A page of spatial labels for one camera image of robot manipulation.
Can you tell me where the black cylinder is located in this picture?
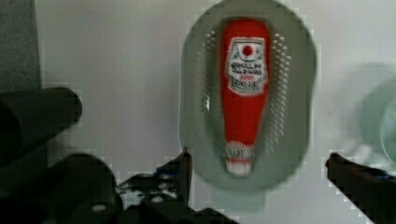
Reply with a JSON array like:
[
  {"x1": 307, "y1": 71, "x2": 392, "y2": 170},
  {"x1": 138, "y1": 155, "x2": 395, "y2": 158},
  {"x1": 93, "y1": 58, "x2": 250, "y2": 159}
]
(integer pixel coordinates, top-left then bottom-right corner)
[
  {"x1": 0, "y1": 87, "x2": 83, "y2": 167},
  {"x1": 0, "y1": 153, "x2": 122, "y2": 224}
]

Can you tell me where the black cylinder lower left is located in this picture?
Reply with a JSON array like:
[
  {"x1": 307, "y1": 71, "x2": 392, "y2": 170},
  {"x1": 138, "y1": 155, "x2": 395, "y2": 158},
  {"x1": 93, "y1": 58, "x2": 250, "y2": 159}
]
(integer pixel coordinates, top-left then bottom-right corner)
[{"x1": 0, "y1": 153, "x2": 122, "y2": 224}]

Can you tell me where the red plush ketchup bottle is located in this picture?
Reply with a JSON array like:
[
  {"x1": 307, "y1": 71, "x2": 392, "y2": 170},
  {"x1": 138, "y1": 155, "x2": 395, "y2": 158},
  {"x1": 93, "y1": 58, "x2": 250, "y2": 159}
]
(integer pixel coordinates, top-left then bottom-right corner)
[{"x1": 219, "y1": 19, "x2": 270, "y2": 176}]

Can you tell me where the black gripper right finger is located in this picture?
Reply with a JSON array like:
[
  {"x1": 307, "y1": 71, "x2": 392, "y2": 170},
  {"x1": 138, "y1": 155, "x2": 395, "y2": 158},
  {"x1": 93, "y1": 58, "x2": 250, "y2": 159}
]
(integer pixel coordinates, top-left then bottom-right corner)
[{"x1": 325, "y1": 153, "x2": 396, "y2": 224}]

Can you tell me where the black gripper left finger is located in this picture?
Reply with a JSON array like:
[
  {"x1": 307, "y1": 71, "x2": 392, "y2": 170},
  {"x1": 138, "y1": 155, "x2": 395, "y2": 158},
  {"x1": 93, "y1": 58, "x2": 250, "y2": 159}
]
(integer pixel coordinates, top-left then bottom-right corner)
[{"x1": 116, "y1": 147, "x2": 238, "y2": 224}]

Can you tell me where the black cylinder upper left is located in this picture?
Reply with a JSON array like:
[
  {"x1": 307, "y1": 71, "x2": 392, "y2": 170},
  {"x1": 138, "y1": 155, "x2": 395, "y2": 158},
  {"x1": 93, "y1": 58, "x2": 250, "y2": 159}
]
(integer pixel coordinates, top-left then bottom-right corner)
[{"x1": 0, "y1": 87, "x2": 83, "y2": 167}]

